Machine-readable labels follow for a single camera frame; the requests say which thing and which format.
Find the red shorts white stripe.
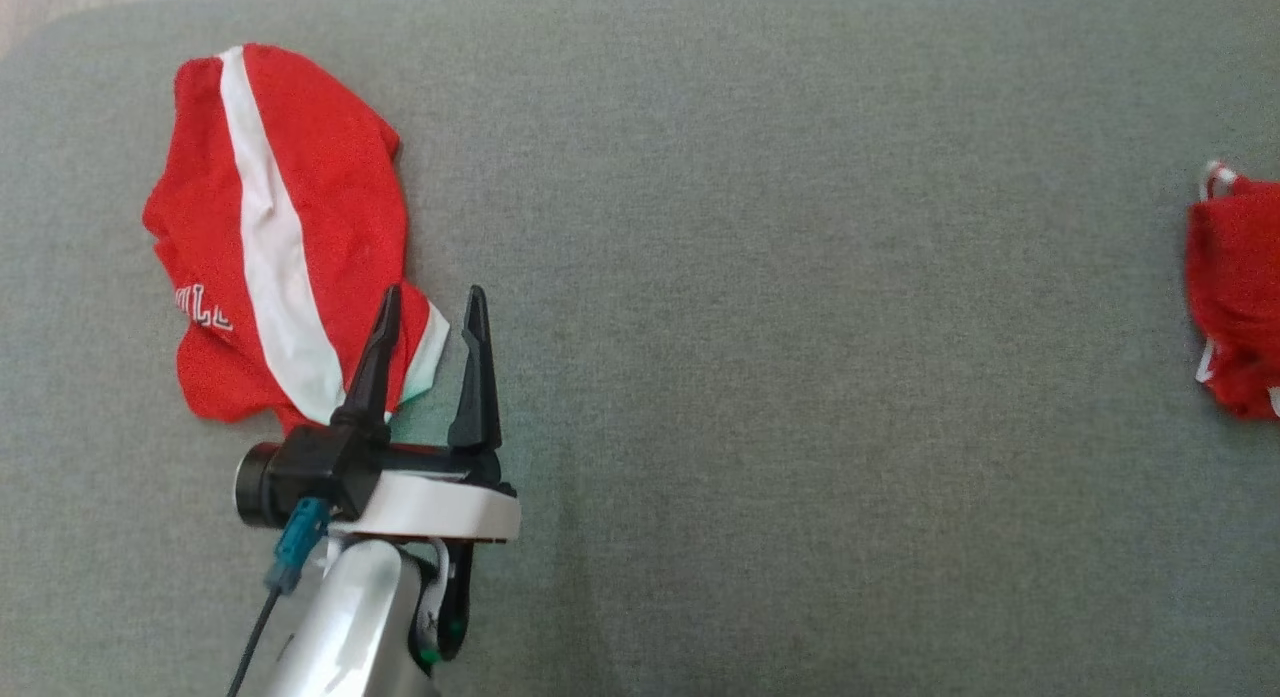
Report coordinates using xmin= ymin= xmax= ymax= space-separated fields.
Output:
xmin=142 ymin=43 xmax=451 ymax=436

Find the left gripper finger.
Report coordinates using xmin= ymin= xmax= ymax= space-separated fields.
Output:
xmin=446 ymin=284 xmax=504 ymax=453
xmin=328 ymin=283 xmax=404 ymax=443

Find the large grey sofa seat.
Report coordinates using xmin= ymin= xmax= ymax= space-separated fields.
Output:
xmin=0 ymin=0 xmax=1280 ymax=697

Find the red jersey white trim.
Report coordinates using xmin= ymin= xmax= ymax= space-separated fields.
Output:
xmin=1185 ymin=160 xmax=1280 ymax=421

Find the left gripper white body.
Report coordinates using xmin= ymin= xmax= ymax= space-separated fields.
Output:
xmin=328 ymin=442 xmax=524 ymax=545

